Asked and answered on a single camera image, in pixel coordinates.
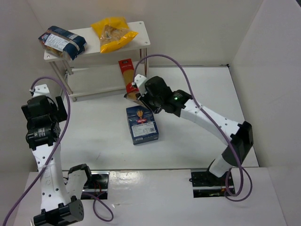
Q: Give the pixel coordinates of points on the red spaghetti packet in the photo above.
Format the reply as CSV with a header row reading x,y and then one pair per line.
x,y
127,70

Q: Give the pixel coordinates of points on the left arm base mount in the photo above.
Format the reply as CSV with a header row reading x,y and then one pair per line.
x,y
97,186

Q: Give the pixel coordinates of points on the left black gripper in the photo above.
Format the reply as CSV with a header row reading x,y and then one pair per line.
x,y
26,111

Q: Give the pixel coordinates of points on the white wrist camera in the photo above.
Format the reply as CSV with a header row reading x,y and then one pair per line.
x,y
139,83
40,90

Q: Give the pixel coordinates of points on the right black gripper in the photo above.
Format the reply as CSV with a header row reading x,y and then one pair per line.
x,y
146,101

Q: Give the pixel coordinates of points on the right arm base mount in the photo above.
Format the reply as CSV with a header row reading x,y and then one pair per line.
x,y
205,184

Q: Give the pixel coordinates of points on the yellow pasta bag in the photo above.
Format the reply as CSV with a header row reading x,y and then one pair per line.
x,y
113,33

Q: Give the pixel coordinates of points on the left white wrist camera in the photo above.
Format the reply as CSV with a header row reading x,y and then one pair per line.
x,y
40,90

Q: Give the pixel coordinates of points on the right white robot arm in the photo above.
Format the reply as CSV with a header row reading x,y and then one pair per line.
x,y
237,136

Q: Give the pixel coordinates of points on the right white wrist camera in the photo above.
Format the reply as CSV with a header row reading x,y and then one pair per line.
x,y
139,83

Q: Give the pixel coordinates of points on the dark blue pasta bag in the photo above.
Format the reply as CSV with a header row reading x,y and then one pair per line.
x,y
62,43

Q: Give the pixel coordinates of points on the dark blue pasta box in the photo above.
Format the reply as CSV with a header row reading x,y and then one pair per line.
x,y
142,125

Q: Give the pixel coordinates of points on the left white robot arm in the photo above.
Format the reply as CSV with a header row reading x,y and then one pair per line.
x,y
61,204

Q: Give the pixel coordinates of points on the white two-tier shelf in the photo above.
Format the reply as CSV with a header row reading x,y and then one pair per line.
x,y
93,72

